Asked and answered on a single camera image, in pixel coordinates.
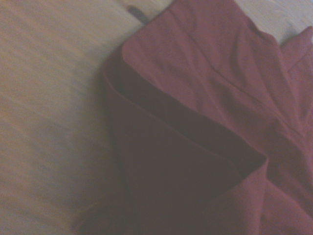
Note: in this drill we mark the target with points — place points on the rust red shorts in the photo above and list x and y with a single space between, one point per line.
207 122

